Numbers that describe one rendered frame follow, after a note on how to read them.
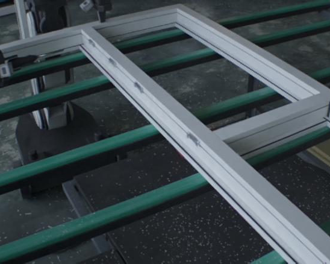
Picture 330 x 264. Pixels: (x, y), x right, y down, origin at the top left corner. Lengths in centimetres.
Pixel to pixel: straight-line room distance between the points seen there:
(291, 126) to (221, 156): 27
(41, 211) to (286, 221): 160
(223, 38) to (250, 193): 80
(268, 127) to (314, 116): 17
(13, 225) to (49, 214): 19
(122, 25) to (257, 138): 85
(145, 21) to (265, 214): 110
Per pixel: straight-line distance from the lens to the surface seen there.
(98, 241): 135
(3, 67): 148
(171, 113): 116
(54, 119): 237
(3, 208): 238
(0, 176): 115
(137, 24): 182
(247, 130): 111
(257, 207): 96
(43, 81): 212
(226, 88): 319
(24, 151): 243
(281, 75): 143
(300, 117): 123
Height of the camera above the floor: 156
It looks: 34 degrees down
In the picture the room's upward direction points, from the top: 1 degrees counter-clockwise
